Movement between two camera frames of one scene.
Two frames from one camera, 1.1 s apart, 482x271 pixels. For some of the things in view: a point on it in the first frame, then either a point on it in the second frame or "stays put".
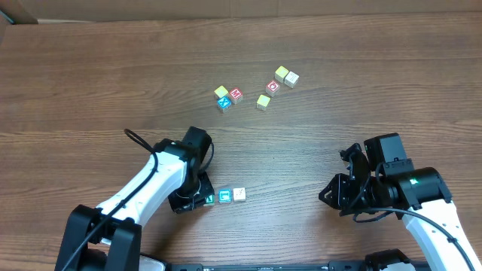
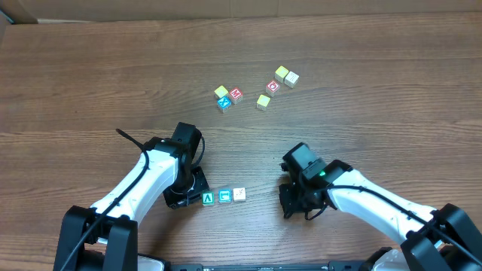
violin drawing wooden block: x=239 y=194 stays put
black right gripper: x=354 y=188 → x=291 y=202
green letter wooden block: x=209 y=200 stays put
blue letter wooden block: x=224 y=196 stays put
